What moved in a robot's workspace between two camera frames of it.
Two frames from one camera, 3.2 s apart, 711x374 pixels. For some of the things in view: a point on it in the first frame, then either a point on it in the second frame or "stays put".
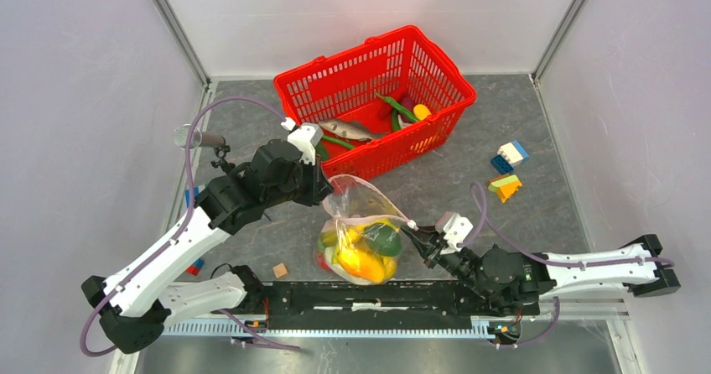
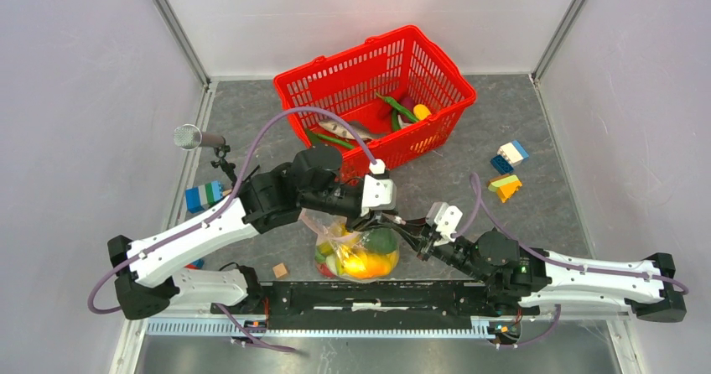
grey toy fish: [350, 129] stays put
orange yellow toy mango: [368, 266] stays put
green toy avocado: [383, 239] stays put
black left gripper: [319, 186] → [370, 220]
